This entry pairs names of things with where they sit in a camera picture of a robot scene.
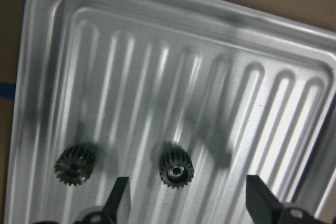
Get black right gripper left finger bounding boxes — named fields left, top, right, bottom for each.
left=103, top=177, right=131, bottom=219

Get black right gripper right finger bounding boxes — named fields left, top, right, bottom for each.
left=246, top=175, right=281, bottom=216

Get black bearing gear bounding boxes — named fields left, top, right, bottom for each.
left=159, top=143, right=194, bottom=188
left=54, top=144, right=96, bottom=186

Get silver ribbed metal tray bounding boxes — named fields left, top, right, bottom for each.
left=4, top=0, right=335, bottom=223

